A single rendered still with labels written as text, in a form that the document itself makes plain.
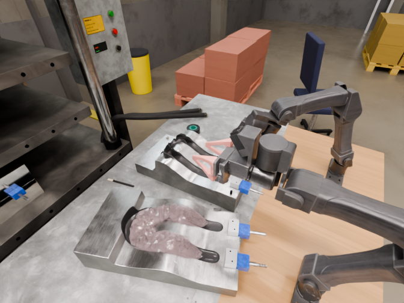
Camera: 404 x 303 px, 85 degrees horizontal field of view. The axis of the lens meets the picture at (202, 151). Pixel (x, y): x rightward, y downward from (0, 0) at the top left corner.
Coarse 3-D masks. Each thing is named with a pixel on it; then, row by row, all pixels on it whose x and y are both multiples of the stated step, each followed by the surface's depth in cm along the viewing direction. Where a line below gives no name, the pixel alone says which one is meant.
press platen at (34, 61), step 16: (0, 48) 96; (16, 48) 96; (32, 48) 96; (48, 48) 96; (0, 64) 81; (16, 64) 81; (32, 64) 82; (48, 64) 87; (64, 64) 92; (0, 80) 75; (16, 80) 79
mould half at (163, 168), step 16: (160, 144) 114; (176, 144) 102; (144, 160) 105; (160, 160) 94; (176, 160) 96; (192, 160) 99; (160, 176) 100; (176, 176) 94; (192, 176) 94; (192, 192) 96; (208, 192) 90; (224, 192) 86; (240, 192) 91; (224, 208) 91
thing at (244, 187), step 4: (232, 180) 88; (236, 180) 88; (240, 180) 88; (244, 180) 89; (232, 184) 87; (236, 184) 86; (240, 184) 88; (244, 184) 88; (248, 184) 88; (236, 188) 88; (240, 188) 87; (244, 188) 86; (248, 188) 86; (244, 192) 87; (248, 192) 87; (260, 192) 86
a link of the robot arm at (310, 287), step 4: (304, 280) 59; (308, 280) 59; (304, 284) 59; (308, 284) 58; (312, 284) 58; (316, 284) 58; (304, 288) 60; (308, 288) 59; (312, 288) 58; (316, 288) 58; (308, 292) 61; (312, 292) 59; (316, 292) 58; (320, 292) 61; (316, 296) 60; (320, 296) 60
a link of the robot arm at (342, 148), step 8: (336, 112) 86; (336, 120) 87; (344, 120) 82; (336, 128) 89; (344, 128) 86; (352, 128) 87; (336, 136) 92; (344, 136) 89; (336, 144) 94; (344, 144) 92; (336, 152) 97; (344, 152) 94; (352, 152) 94; (336, 160) 100
